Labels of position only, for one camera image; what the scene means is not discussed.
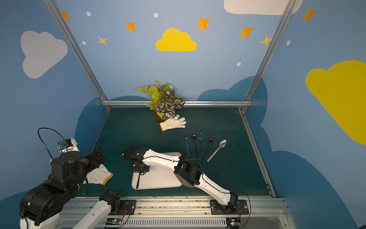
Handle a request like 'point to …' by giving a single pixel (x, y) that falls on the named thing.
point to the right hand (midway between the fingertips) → (137, 170)
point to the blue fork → (201, 138)
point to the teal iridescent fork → (186, 138)
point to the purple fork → (138, 181)
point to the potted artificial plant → (163, 102)
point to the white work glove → (173, 123)
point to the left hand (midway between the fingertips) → (91, 150)
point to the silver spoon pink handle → (222, 144)
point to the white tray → (156, 177)
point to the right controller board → (234, 223)
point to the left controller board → (113, 221)
